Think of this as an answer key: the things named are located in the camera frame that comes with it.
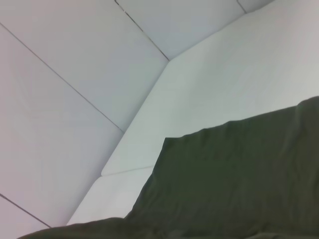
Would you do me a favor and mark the dark green FREE t-shirt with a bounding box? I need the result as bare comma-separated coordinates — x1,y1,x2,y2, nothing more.
16,96,319,239

